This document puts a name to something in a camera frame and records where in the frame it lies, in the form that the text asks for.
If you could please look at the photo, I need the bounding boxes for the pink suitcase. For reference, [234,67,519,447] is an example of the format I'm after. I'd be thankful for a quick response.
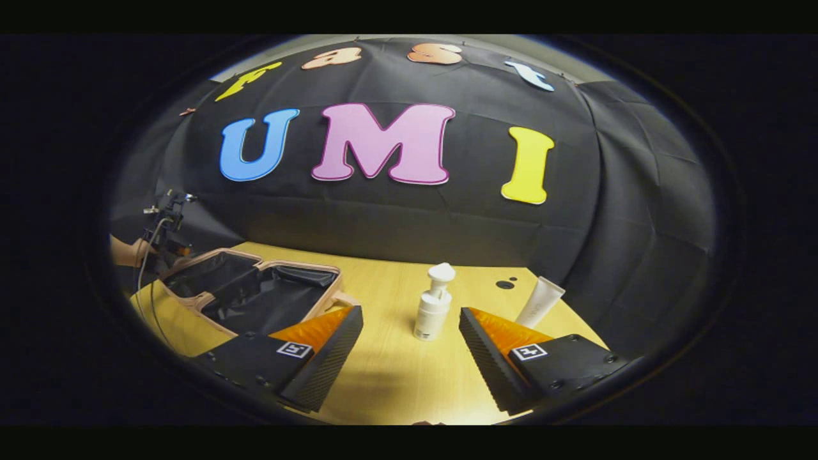
[157,248,362,339]

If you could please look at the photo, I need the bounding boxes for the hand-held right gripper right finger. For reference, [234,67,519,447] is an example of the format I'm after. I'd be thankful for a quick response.
[459,307,643,416]

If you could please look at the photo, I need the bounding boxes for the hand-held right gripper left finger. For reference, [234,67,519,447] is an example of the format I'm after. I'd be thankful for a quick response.
[192,305,364,413]

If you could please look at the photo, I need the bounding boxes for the white pump bottle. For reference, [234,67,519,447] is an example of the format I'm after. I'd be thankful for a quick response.
[413,263,456,342]

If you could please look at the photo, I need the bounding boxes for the grey cable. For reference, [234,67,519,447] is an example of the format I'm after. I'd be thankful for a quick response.
[136,217,174,349]

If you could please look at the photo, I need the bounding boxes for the black backdrop cloth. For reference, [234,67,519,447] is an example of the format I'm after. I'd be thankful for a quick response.
[110,37,718,358]

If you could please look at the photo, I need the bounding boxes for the white squeeze tube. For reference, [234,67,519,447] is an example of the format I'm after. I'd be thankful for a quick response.
[515,276,566,329]

